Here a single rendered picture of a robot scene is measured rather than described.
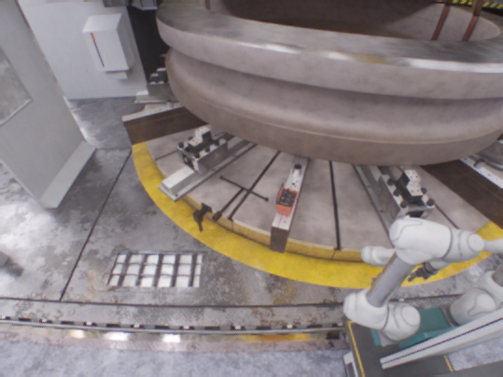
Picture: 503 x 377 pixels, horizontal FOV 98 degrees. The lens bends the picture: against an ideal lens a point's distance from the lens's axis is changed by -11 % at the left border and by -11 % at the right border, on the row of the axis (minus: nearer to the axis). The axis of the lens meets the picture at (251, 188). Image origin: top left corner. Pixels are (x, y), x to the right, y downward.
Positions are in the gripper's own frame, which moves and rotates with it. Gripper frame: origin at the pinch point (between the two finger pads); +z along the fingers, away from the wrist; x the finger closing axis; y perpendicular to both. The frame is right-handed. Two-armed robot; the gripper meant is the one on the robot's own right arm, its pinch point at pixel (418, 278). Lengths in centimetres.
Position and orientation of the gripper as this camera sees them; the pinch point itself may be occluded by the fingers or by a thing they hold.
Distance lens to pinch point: 210.2
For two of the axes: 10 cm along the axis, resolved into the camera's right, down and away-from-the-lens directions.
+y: 0.7, 7.3, -6.8
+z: 0.0, 6.9, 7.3
